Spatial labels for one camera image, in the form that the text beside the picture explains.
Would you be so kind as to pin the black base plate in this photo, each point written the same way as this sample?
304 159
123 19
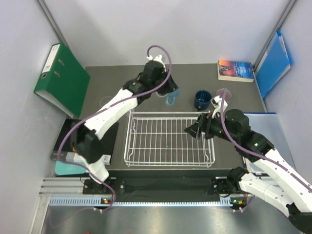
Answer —
170 185

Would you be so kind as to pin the pink mug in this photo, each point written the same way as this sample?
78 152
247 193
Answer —
228 94

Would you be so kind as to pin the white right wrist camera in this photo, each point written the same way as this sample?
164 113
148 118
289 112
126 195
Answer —
217 102

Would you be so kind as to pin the blue folder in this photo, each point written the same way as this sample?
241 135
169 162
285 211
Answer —
275 63

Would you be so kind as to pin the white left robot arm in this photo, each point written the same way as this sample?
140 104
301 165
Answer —
86 139

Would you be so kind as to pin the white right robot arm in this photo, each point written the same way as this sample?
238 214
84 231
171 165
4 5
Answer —
293 194

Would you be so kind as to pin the black book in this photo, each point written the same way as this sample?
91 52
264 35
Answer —
68 154

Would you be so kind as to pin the dark blue mug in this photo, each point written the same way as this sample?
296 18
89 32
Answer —
202 100

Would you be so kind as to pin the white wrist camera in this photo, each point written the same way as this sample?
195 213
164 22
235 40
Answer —
217 102
158 58

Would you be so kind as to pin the light blue mug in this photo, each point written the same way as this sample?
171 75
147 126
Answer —
170 97

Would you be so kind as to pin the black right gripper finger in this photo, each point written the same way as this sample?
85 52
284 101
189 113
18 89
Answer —
195 130
208 136

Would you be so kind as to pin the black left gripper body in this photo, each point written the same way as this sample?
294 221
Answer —
165 88

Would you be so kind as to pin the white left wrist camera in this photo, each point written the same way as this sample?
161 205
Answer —
158 58

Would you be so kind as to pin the white cable duct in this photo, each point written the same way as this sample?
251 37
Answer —
102 202

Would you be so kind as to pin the paperback book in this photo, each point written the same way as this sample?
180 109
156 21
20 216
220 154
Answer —
235 71

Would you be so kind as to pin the green ring binder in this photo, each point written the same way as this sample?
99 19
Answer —
63 81

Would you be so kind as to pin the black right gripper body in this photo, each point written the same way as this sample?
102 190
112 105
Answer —
214 125

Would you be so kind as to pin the white wire dish rack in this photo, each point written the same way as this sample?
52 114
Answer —
158 139

